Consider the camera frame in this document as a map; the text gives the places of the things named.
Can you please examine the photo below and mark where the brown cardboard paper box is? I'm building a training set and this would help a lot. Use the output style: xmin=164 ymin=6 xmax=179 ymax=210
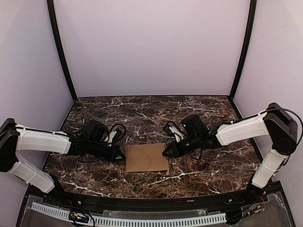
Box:
xmin=125 ymin=143 xmax=169 ymax=173

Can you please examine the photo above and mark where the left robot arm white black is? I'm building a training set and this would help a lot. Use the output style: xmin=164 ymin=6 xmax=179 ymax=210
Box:
xmin=0 ymin=118 xmax=126 ymax=194

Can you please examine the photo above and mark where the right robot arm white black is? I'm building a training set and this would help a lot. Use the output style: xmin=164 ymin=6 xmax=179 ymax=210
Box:
xmin=162 ymin=103 xmax=303 ymax=189

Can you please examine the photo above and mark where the small green circuit board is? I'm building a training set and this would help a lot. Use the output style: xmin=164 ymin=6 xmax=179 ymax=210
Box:
xmin=68 ymin=212 xmax=89 ymax=223

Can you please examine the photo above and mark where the right small circuit board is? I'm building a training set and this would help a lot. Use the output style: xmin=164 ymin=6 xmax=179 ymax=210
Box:
xmin=247 ymin=205 xmax=265 ymax=216

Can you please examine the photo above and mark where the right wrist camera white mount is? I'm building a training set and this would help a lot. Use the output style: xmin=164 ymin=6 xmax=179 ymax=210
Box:
xmin=163 ymin=121 xmax=186 ymax=142

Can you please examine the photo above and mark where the black front table rail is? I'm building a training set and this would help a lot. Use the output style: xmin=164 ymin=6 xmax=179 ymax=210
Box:
xmin=44 ymin=190 xmax=261 ymax=213

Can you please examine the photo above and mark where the white slotted cable duct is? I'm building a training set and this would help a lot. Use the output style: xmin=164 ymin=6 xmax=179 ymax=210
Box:
xmin=31 ymin=202 xmax=227 ymax=227

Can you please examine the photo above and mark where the black right frame post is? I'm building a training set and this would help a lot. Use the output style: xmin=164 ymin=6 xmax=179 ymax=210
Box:
xmin=229 ymin=0 xmax=257 ymax=100

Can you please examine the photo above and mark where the black frame post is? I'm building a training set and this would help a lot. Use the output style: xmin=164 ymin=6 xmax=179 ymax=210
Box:
xmin=229 ymin=0 xmax=257 ymax=100
xmin=46 ymin=0 xmax=78 ymax=102

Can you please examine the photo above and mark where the black left frame post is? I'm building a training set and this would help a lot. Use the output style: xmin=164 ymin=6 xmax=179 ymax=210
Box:
xmin=46 ymin=0 xmax=78 ymax=102

